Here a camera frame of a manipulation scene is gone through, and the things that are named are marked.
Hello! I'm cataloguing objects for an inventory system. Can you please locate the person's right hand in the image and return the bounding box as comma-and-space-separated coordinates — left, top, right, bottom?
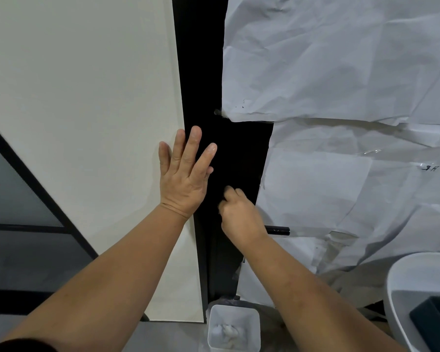
218, 186, 268, 250

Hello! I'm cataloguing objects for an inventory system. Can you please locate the person's left hand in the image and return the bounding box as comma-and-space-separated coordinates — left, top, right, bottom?
159, 125, 218, 220

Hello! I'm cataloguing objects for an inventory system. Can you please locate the person's left forearm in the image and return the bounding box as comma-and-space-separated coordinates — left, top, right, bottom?
2, 203, 190, 352

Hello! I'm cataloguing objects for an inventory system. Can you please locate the person's right forearm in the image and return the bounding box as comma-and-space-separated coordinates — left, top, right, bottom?
238, 234, 407, 352

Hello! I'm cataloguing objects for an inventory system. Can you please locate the taped white paper sheet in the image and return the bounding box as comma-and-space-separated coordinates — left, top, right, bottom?
236, 118, 440, 308

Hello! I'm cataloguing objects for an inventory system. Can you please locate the white square plastic container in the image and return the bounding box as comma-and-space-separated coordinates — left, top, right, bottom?
207, 304, 261, 352

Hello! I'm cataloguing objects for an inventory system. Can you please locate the white filler paste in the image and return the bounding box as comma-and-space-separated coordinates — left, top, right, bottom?
211, 322, 250, 350

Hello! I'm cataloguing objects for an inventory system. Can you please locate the black framed glass partition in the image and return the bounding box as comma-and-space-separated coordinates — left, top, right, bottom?
0, 115, 150, 322

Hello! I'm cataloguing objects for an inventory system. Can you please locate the crumpled white paper sheet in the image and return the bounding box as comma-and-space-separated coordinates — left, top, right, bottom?
222, 0, 440, 126

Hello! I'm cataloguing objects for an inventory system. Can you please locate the white round bucket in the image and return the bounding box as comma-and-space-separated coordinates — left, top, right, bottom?
383, 252, 440, 352

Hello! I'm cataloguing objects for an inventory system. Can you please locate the dark teal box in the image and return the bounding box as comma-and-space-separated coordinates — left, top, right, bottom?
409, 296, 440, 352

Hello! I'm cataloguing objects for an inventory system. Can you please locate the black sleeve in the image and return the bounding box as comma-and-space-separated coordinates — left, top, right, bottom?
0, 339, 59, 352

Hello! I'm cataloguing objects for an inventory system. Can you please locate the black door frame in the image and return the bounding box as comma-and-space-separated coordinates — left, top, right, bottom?
172, 0, 274, 302

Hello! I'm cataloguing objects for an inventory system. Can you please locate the white wall panel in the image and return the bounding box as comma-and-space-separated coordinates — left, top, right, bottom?
0, 0, 206, 323

